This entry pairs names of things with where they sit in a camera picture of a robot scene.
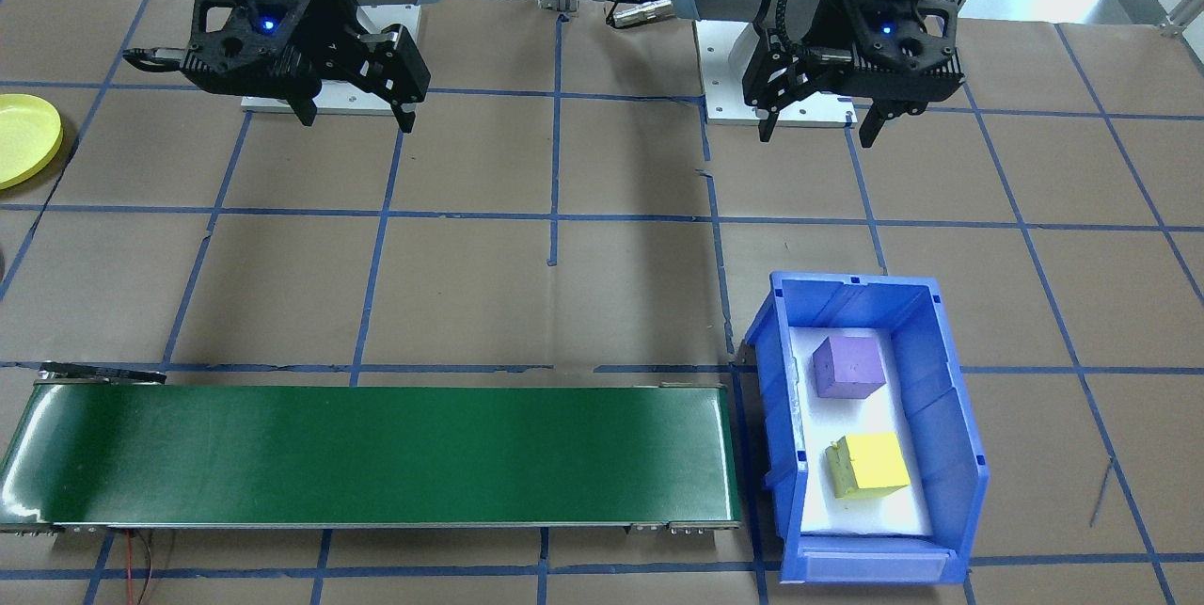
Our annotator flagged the aluminium corner bar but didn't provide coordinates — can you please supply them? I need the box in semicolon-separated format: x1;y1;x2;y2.
1159;0;1204;38

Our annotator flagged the green conveyor belt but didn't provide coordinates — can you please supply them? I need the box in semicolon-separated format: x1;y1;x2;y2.
0;360;744;535

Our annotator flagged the red conveyor power wire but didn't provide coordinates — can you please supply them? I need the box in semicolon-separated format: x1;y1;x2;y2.
122;530;159;605

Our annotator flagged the yellow plastic plate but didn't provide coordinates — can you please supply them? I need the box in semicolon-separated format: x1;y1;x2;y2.
0;93;64;191

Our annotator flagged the yellow foam block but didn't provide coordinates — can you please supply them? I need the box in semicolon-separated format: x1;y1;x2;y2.
826;432;911;501

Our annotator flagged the silver cylindrical connector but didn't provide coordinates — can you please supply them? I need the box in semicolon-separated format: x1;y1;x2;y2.
607;1;674;28

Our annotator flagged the blue plastic storage bin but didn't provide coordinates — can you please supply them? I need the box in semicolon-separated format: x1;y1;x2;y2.
743;271;990;585

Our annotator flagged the purple foam block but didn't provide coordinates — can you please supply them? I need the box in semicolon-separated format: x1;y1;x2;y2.
812;334;888;400

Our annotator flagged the white foam pad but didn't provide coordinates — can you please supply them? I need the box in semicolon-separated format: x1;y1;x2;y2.
788;327;934;538

